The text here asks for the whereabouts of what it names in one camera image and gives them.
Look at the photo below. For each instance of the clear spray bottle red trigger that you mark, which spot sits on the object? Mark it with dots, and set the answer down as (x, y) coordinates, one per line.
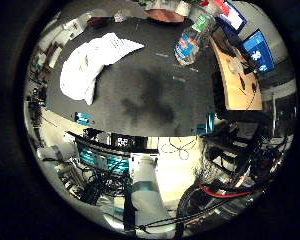
(190, 43)

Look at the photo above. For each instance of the round wooden plate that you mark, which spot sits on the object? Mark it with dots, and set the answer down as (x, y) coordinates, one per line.
(165, 15)

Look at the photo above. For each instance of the black remote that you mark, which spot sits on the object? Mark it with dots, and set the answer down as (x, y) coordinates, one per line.
(242, 82)

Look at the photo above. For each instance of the teal and black equipment rack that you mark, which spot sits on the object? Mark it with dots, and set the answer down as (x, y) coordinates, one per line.
(103, 160)

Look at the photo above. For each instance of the clear plastic cup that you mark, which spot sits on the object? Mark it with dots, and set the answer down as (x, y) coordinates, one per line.
(236, 66)

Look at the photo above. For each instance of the wooden desk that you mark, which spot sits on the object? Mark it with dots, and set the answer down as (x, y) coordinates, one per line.
(238, 95)

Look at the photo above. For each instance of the white cloth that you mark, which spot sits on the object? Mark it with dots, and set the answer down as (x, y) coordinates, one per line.
(86, 63)

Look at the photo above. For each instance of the computer monitor blue screen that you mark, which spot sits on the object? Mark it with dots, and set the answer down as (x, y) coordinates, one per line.
(258, 50)

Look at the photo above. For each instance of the teal table clamp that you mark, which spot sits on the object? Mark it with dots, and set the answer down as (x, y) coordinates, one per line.
(208, 125)
(84, 118)

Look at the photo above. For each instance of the black computer mouse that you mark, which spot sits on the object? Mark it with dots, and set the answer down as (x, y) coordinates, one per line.
(253, 87)

